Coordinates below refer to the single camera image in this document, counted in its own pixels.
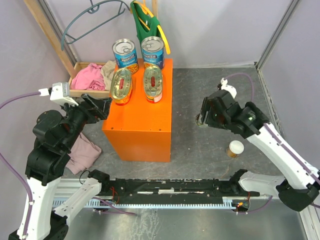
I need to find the can with white lid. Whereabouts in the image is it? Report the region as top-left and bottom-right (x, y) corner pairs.
(195, 113), (206, 127)

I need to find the oval red sardine tin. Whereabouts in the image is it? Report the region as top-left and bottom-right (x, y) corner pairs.
(110, 68), (133, 106)

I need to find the small can white lid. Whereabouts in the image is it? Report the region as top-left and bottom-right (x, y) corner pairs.
(226, 140), (245, 158)

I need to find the blue soup can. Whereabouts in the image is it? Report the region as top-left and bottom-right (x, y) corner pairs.
(112, 38), (139, 74)

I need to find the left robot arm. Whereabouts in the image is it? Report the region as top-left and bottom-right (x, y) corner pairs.
(8, 94), (112, 240)

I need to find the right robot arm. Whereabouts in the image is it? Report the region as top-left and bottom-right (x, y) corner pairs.
(196, 90), (320, 212)

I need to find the orange box counter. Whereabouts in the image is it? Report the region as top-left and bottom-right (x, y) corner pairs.
(102, 58), (173, 163)

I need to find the wooden tray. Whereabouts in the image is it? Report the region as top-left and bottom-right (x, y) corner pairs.
(69, 62), (110, 99)

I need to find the pink cloth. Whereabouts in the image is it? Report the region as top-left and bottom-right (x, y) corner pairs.
(70, 63), (106, 91)

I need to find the beige cloth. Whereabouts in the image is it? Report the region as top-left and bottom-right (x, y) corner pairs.
(100, 60), (116, 91)

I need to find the mauve cloth on floor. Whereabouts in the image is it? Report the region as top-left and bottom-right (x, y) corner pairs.
(66, 132), (102, 175)

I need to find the green tank top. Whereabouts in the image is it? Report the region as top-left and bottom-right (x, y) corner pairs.
(130, 1), (161, 44)

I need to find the teal plastic hanger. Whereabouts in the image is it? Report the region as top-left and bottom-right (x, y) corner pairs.
(50, 0), (133, 50)

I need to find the yellow plastic hanger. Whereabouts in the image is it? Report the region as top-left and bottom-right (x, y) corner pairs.
(133, 0), (171, 55)

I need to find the wooden upright behind shirt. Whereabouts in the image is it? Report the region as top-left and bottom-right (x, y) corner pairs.
(151, 0), (158, 18)

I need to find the aluminium corner profile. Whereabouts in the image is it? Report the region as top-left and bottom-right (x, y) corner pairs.
(255, 0), (301, 71)

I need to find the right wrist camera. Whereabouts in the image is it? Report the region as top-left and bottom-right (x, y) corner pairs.
(217, 77), (237, 99)

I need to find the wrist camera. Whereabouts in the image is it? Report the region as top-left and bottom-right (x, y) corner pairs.
(38, 82), (79, 107)
(217, 77), (237, 99)

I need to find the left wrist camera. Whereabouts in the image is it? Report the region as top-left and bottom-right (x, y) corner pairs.
(38, 82), (79, 107)

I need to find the wooden post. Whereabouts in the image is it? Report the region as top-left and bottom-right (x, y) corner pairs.
(24, 0), (77, 78)

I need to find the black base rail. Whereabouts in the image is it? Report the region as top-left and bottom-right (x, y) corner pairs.
(87, 169), (260, 205)

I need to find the light blue cable duct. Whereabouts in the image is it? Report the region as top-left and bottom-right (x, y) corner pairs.
(53, 195), (237, 209)

